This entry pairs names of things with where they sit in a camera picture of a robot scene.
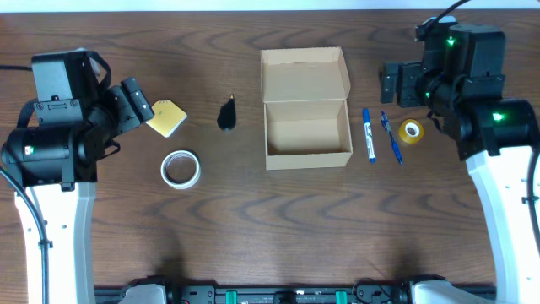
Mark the white tape roll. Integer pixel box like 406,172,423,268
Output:
160,149,202,190

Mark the blue and white marker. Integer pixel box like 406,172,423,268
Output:
362,108,376,163

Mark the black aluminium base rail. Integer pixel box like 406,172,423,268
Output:
93,283,497,304

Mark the black teardrop-shaped object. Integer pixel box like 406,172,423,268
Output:
217,95,236,131

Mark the left black cable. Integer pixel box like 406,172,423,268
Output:
0,166,52,304

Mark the open cardboard box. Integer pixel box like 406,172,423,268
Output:
261,46,354,171

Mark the black cable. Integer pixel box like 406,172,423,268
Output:
0,166,52,304
429,0,540,254

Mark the yellow sticky note pad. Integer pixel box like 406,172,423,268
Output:
147,100,187,138

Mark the blue ballpoint pen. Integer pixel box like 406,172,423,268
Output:
381,111,403,165

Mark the right black cable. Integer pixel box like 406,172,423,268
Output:
429,0,540,254

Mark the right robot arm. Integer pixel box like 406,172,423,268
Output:
381,19,539,303

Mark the small yellow tape roll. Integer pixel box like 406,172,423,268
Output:
398,119,424,144

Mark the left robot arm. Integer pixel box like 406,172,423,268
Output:
1,49,154,303

